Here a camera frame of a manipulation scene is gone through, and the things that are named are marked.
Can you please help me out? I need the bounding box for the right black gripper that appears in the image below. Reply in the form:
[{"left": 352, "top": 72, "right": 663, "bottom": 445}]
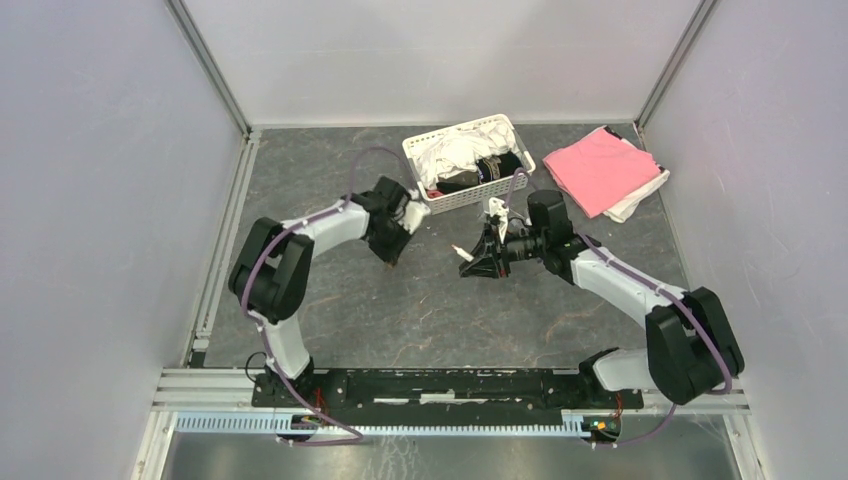
[{"left": 460, "top": 222, "right": 547, "bottom": 280}]

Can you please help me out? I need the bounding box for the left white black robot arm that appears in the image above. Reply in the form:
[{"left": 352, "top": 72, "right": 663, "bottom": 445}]
[{"left": 228, "top": 176, "right": 430, "bottom": 408}]

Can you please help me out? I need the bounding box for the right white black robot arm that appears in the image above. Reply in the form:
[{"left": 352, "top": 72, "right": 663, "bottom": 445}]
[{"left": 455, "top": 190, "right": 744, "bottom": 408}]

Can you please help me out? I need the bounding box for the black cloth in basket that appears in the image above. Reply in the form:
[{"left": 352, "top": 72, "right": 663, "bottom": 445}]
[{"left": 436, "top": 152, "right": 523, "bottom": 195}]

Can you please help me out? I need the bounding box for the white plastic basket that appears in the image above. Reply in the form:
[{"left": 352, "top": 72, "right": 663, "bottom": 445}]
[{"left": 402, "top": 114, "right": 536, "bottom": 215}]

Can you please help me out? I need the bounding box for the white cloth in basket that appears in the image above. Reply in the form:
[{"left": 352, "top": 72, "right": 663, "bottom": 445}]
[{"left": 412, "top": 123, "right": 517, "bottom": 190}]

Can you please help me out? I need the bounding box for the white cloth under pink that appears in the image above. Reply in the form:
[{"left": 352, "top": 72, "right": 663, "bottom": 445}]
[{"left": 598, "top": 125, "right": 670, "bottom": 223}]

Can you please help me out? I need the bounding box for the pink folded cloth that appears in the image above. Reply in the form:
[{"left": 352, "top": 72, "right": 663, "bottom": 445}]
[{"left": 543, "top": 127, "right": 664, "bottom": 219}]

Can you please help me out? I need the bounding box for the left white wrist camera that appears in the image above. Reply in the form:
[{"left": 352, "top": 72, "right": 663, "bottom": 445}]
[{"left": 399, "top": 200, "right": 431, "bottom": 234}]

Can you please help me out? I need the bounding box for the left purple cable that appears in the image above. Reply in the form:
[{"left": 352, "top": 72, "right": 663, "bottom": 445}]
[{"left": 239, "top": 146, "right": 412, "bottom": 449}]

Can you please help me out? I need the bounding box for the purple cable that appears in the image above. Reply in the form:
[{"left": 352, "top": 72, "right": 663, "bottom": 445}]
[
  {"left": 503, "top": 167, "right": 734, "bottom": 448},
  {"left": 239, "top": 146, "right": 412, "bottom": 449}
]

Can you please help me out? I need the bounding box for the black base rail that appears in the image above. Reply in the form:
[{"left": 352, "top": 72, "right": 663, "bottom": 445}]
[{"left": 294, "top": 368, "right": 644, "bottom": 427}]

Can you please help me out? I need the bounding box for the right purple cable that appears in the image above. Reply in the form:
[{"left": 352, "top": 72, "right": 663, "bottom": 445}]
[{"left": 503, "top": 167, "right": 734, "bottom": 448}]

